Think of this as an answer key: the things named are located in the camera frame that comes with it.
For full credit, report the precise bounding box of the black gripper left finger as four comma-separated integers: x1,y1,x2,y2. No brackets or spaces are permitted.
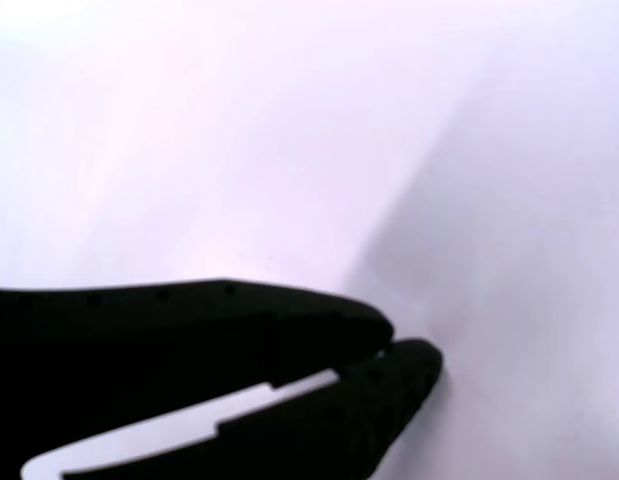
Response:
0,278,395,480

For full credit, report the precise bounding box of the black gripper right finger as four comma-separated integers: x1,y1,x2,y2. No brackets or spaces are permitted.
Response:
62,339,445,480

